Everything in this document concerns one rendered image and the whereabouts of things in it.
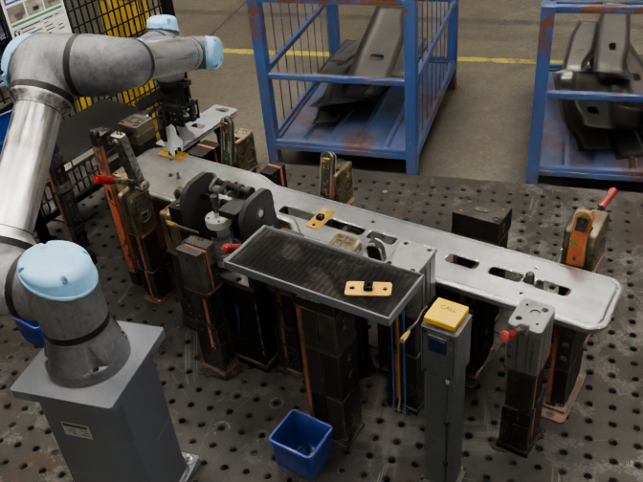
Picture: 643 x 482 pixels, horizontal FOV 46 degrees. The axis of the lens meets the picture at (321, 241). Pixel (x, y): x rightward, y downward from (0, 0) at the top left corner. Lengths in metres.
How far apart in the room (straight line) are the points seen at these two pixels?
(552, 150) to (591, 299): 2.27
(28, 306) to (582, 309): 1.05
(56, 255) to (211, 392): 0.69
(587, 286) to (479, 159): 2.47
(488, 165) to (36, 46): 2.89
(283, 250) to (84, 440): 0.51
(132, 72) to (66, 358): 0.53
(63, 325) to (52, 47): 0.51
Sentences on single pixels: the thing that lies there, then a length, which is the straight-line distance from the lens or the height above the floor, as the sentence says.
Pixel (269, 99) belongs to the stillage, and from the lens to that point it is 3.85.
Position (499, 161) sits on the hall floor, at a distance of 4.07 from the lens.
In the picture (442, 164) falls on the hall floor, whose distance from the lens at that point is 4.03.
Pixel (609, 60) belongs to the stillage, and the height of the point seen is 0.59.
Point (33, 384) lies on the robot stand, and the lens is 1.45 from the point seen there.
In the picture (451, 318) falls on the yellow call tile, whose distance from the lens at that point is 1.32.
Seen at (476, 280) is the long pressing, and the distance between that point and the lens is 1.66.
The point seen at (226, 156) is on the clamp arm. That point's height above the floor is 1.01.
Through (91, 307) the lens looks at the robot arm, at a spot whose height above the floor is 1.24.
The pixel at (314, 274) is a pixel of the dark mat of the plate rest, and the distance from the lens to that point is 1.43.
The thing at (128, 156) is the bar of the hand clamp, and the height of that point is 1.16.
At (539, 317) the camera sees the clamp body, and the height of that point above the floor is 1.06.
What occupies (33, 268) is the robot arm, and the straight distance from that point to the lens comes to 1.31.
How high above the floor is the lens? 2.05
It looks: 36 degrees down
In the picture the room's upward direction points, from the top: 6 degrees counter-clockwise
